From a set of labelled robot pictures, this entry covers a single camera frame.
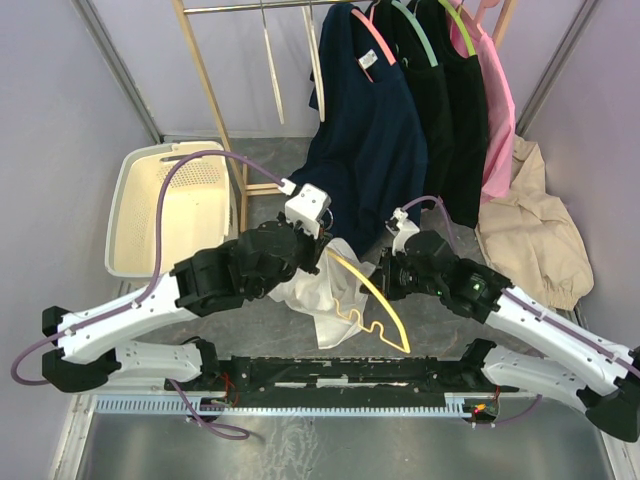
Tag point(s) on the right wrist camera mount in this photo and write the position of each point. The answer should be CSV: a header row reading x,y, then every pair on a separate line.
x,y
402,228

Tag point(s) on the pink hanger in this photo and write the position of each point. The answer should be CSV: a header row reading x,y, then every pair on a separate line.
x,y
483,7
368,59

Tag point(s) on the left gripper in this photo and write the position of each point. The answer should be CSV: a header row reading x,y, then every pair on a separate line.
x,y
315,245

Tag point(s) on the navy blue t shirt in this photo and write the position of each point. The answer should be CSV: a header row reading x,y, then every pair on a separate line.
x,y
370,154

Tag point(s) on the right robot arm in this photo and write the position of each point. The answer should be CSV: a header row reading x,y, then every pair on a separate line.
x,y
595,376

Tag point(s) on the white plastic hanger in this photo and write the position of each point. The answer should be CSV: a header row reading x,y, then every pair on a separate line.
x,y
272,66

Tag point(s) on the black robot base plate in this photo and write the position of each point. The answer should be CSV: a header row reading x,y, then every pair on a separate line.
x,y
341,382

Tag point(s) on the white t shirt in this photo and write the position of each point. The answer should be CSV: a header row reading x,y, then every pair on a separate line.
x,y
331,297

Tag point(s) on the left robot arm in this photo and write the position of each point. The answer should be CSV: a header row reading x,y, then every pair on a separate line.
x,y
100,348

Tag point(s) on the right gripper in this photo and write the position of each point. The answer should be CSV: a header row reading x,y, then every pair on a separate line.
x,y
383,275

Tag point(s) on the pink hanger far right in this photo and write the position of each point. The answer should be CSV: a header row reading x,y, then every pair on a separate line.
x,y
483,7

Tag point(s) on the pink t shirt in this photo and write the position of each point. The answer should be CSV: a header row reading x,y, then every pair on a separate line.
x,y
501,110

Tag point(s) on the black t shirt right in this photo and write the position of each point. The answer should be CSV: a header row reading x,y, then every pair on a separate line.
x,y
463,184

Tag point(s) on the yellow hanger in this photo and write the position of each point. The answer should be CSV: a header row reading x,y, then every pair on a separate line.
x,y
375,327

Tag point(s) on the lime green hanger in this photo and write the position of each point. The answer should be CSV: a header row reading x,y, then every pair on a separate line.
x,y
455,16

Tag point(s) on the black t shirt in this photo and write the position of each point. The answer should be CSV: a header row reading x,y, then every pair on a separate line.
x,y
428,88
463,184

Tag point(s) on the cream laundry basket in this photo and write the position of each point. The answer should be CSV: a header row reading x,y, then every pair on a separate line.
x,y
199,208

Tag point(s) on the black t shirt left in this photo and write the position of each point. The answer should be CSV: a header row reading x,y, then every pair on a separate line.
x,y
428,88

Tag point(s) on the beige garment on floor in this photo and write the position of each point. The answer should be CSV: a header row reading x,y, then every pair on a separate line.
x,y
529,236

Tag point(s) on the white slotted cable duct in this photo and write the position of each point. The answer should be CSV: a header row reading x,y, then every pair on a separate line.
x,y
454,407

